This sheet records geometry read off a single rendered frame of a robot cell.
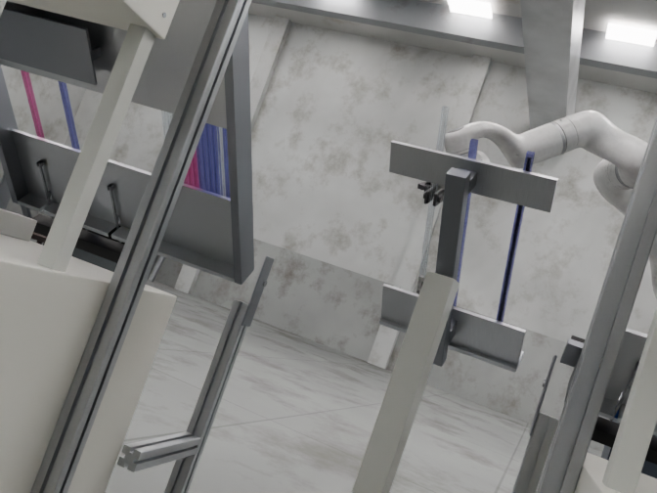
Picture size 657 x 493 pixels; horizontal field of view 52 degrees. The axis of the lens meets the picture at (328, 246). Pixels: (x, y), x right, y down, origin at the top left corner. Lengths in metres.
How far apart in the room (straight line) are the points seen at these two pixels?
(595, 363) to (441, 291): 0.49
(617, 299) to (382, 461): 0.62
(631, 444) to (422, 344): 0.63
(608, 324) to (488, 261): 9.77
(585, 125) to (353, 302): 9.29
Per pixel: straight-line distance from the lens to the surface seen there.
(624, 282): 0.98
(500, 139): 1.80
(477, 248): 10.77
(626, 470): 0.84
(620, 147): 1.92
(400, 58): 12.03
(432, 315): 1.37
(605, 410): 1.48
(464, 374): 10.60
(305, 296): 11.27
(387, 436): 1.39
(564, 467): 0.97
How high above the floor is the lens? 0.71
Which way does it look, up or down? 4 degrees up
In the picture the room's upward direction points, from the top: 20 degrees clockwise
